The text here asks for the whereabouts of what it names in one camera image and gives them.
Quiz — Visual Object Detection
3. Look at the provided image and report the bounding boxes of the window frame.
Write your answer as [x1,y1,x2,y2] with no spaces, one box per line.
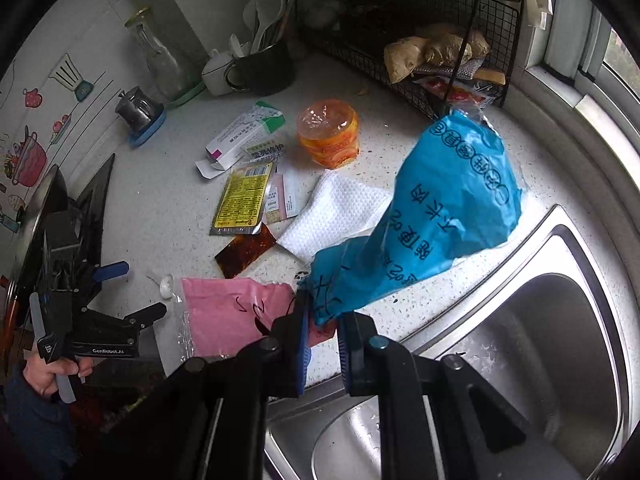
[520,0,640,153]

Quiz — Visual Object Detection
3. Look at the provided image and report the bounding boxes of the black gas stove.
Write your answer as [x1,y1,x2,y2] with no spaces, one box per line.
[50,152,116,281]

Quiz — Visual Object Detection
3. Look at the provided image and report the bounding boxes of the glass carafe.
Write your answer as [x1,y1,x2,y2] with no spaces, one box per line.
[125,7,198,103]

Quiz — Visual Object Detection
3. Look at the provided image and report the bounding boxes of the garlic bulbs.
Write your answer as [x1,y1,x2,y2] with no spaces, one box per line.
[305,0,346,29]

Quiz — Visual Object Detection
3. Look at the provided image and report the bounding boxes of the pink white sachet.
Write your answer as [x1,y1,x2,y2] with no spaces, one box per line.
[262,172,301,224]

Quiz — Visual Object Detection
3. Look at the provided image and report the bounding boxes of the ginger piece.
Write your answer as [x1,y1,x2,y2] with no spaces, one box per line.
[384,37,427,85]
[415,22,492,68]

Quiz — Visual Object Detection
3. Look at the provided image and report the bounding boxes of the wooden chopsticks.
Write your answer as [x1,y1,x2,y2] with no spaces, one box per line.
[272,0,301,46]

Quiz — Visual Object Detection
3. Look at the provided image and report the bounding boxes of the pink plastic bag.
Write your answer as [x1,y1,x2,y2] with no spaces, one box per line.
[175,276,337,359]

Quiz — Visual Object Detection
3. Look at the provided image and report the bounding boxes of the green tray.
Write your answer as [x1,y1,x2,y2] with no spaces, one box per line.
[167,80,207,109]

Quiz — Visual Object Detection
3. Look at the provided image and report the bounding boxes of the black mug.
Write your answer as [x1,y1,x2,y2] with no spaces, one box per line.
[225,40,296,97]

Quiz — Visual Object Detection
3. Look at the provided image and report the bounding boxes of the black wire rack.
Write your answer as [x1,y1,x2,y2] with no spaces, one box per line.
[295,0,527,122]

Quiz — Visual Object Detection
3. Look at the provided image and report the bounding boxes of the red sauce packet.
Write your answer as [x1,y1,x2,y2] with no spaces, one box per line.
[215,223,278,279]

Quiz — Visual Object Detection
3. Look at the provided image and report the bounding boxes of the kitchen wall sticker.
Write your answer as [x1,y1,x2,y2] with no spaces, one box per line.
[0,52,108,241]

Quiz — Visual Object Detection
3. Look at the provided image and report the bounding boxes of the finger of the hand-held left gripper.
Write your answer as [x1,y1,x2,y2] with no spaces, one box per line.
[82,261,130,302]
[80,302,168,333]

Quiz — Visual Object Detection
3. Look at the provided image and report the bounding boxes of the stainless steel sink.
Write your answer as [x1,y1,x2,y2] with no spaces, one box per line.
[262,204,632,480]

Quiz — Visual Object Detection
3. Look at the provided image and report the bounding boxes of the blue tray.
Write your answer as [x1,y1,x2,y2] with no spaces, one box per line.
[127,107,167,148]

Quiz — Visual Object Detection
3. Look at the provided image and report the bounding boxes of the steel oil pot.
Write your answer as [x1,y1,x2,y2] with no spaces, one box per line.
[115,86,157,131]

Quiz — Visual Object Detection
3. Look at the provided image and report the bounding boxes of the pile of seasoning packets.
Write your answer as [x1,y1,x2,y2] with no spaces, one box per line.
[415,66,507,112]

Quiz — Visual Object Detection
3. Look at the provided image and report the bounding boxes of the white cloth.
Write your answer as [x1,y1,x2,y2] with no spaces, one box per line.
[276,169,394,264]

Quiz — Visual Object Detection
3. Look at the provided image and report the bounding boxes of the person's left hand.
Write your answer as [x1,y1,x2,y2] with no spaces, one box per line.
[20,352,96,397]

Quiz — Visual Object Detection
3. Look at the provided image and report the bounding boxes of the white green medicine box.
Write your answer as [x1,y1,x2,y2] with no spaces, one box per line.
[195,101,287,179]

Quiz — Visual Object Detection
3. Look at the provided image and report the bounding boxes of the person's left forearm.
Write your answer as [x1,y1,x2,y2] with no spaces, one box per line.
[0,365,81,480]

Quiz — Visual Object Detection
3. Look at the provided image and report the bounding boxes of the orange plastic cup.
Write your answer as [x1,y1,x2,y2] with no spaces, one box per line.
[296,100,361,169]

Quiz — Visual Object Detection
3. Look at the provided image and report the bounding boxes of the yellow foil sachet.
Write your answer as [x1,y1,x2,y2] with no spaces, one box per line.
[210,162,275,236]

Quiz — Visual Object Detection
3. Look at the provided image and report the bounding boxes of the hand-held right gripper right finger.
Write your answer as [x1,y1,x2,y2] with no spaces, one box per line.
[337,311,583,480]

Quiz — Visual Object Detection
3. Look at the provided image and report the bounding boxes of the blue plastic bag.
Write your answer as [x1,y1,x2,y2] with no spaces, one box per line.
[296,110,524,327]

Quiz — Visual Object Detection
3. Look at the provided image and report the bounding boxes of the white lidded jar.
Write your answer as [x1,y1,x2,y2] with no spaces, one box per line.
[201,50,236,97]

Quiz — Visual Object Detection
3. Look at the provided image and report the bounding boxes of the white rice paddle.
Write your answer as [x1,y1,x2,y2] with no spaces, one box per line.
[250,0,285,54]

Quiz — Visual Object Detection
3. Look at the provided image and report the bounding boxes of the white soup spoon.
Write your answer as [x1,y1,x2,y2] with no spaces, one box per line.
[242,0,262,56]

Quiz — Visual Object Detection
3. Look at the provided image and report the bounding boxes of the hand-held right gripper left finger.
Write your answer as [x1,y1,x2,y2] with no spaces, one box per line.
[112,287,314,480]

